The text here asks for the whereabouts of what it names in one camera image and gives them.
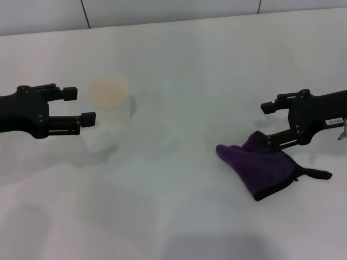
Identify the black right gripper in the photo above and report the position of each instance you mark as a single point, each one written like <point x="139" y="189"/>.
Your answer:
<point x="317" y="116"/>

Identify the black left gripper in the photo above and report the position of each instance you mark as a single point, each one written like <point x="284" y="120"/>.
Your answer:
<point x="21" y="113"/>

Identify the white paper cup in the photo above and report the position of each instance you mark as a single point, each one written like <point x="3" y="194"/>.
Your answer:
<point x="111" y="100"/>

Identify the purple rag with black trim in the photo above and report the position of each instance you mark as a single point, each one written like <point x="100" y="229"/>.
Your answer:
<point x="252" y="165"/>

